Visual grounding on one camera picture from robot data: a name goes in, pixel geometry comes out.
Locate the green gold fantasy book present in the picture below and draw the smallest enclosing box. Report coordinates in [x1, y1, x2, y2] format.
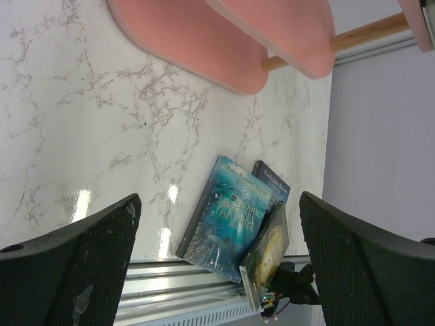
[239, 201, 289, 312]

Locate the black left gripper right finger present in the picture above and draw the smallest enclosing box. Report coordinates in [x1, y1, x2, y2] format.
[299, 191, 434, 325]

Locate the dark Emily Bronte book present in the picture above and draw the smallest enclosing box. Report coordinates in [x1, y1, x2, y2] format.
[252, 160, 291, 213]

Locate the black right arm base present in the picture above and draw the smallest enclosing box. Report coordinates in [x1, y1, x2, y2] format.
[260, 261, 321, 323]

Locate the pink three-tier shelf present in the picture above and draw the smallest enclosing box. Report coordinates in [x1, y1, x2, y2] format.
[109, 1, 434, 94]

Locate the blue 20000 Leagues book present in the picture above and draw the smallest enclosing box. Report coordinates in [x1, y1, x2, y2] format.
[175, 156, 272, 283]

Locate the aluminium frame rail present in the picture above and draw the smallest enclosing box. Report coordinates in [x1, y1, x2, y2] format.
[115, 253, 313, 316]

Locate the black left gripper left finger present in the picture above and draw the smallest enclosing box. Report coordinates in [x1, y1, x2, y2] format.
[1, 194, 141, 325]

